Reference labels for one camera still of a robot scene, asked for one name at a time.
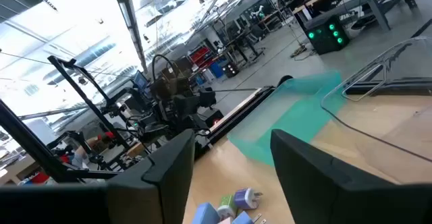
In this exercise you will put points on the bright blue cube charger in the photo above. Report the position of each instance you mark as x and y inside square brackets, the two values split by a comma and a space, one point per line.
[204, 214]

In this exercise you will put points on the red storage bins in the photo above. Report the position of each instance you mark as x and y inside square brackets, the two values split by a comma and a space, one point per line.
[200, 56]

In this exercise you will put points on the black aluminium rig frame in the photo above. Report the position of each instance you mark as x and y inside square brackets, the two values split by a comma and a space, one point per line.
[20, 133]

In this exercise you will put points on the grey workbench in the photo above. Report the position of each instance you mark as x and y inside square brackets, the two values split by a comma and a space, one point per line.
[374, 4]

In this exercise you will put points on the clear plastic bin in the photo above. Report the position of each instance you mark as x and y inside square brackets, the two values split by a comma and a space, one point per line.
[388, 122]

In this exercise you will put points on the blue storage bin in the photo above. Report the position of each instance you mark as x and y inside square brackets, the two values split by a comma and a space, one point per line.
[216, 70]

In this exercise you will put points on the blue rectangular wall charger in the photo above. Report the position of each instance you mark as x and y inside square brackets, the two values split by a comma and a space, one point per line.
[241, 219]

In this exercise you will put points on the small black computer tower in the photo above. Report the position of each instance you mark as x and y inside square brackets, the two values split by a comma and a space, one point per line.
[230, 71]

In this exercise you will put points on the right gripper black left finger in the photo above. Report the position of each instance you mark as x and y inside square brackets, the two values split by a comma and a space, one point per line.
[118, 200]

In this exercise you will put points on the pale lavender wall charger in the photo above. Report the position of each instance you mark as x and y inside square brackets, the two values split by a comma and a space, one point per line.
[225, 221]

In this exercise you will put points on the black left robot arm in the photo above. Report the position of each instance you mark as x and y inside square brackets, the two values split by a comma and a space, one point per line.
[175, 104]

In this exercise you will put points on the person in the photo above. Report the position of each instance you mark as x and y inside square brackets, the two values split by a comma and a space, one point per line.
[84, 153]

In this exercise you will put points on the green cylindrical wall charger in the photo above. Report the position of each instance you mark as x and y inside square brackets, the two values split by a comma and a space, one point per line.
[227, 206]

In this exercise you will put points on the computer monitor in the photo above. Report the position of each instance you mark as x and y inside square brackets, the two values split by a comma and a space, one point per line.
[140, 80]

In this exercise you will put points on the black computer tower green lights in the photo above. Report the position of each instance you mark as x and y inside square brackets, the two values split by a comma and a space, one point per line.
[325, 36]

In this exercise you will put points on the purple cylindrical wall charger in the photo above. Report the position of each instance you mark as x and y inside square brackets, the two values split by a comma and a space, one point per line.
[244, 198]

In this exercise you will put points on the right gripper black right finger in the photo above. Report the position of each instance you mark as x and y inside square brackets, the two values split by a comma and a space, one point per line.
[337, 197]

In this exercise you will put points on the teal translucent plastic bin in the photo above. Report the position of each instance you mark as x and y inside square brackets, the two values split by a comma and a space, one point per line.
[290, 116]

